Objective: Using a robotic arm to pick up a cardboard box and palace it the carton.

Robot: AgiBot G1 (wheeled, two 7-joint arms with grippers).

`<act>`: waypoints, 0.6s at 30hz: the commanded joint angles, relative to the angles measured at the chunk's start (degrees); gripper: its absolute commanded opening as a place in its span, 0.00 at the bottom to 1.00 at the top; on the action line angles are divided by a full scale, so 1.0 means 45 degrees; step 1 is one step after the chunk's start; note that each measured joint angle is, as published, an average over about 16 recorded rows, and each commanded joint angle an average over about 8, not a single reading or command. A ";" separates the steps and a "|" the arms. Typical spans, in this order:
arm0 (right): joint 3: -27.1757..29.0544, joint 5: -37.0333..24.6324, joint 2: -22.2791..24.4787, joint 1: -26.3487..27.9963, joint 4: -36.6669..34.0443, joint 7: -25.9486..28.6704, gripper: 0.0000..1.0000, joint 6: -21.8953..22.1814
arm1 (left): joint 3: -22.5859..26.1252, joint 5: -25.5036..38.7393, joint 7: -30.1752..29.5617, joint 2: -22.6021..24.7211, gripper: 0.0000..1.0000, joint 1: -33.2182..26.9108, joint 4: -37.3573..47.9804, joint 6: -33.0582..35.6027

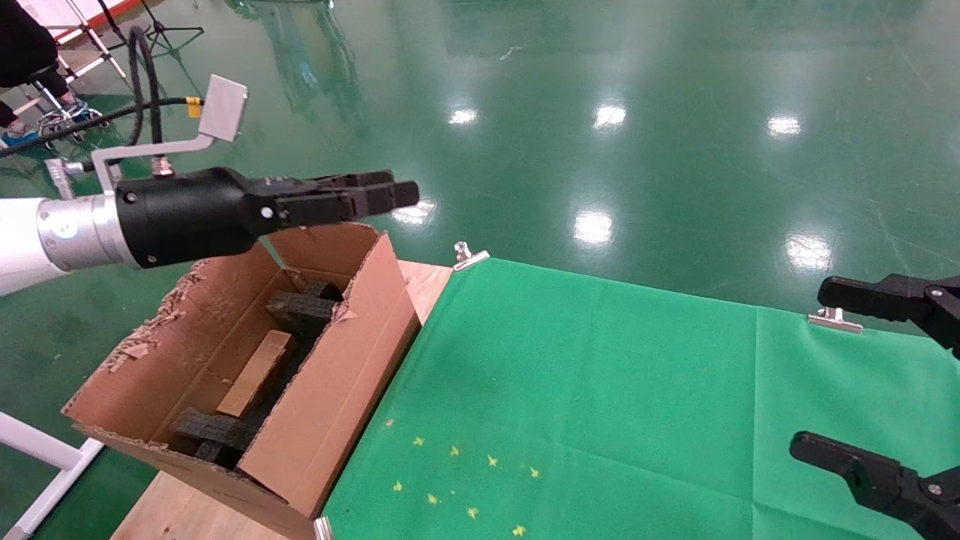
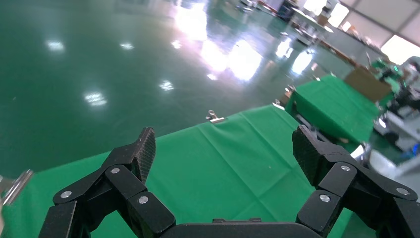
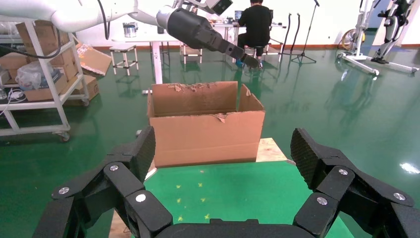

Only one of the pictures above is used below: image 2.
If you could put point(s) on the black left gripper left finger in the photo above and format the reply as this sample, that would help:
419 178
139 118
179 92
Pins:
124 184

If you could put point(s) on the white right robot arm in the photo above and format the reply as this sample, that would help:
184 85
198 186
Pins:
384 162

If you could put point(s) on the distant green table cloth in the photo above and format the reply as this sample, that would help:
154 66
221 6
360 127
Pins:
331 105

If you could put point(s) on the silver binder clip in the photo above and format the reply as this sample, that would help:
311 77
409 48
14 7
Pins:
216 119
18 185
278 106

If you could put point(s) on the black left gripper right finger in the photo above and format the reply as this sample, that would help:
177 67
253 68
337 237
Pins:
341 184

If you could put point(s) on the distant robot with green light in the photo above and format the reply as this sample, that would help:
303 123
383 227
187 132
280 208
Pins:
398 82

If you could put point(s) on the distant brown cardboard box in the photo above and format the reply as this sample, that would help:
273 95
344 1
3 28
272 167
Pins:
367 84

